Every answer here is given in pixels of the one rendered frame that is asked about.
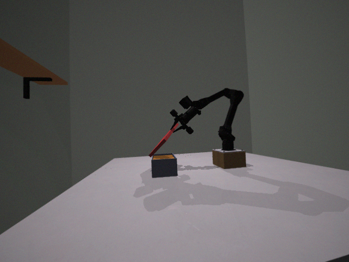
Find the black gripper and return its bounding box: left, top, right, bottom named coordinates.
left=170, top=109, right=194, bottom=134

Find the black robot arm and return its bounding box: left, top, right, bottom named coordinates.
left=179, top=88, right=244, bottom=151

